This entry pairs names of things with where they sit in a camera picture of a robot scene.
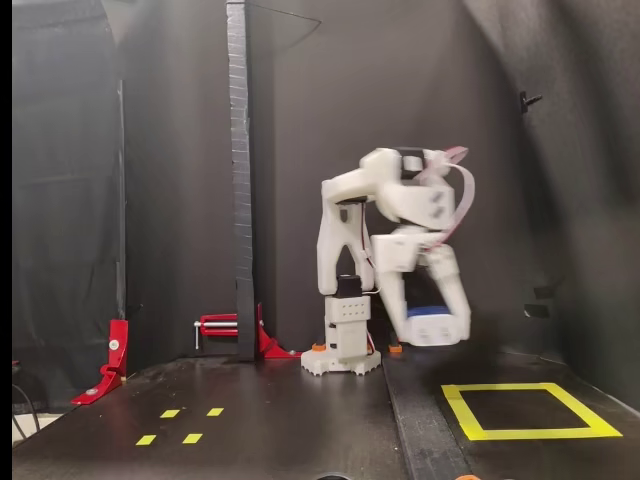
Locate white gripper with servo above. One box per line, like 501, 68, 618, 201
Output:
372, 227, 472, 346

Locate blue and white charger block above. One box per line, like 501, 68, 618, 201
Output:
402, 304, 469, 348

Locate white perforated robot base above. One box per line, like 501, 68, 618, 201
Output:
299, 347, 382, 377

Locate black backdrop cloth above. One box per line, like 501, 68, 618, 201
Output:
99, 0, 640, 416

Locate yellow tape square outline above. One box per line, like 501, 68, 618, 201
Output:
439, 382, 624, 442

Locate red metal screw clamp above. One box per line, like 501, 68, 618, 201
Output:
193, 313, 239, 350

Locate red clamp at left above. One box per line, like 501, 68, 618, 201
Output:
70, 319, 129, 407

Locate dark grey curtain sheet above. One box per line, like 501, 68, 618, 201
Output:
12, 0, 126, 416

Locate red white black servo cable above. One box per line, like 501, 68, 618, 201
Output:
419, 145, 477, 249
357, 199, 381, 294

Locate red bracket with screws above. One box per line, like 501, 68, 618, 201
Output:
255, 302, 304, 361

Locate small black wall clip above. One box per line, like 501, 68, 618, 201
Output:
518, 89, 544, 114

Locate tape-wrapped black vertical post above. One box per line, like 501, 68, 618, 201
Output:
224, 0, 257, 362

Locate thin black cable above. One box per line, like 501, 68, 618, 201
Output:
12, 383, 41, 444

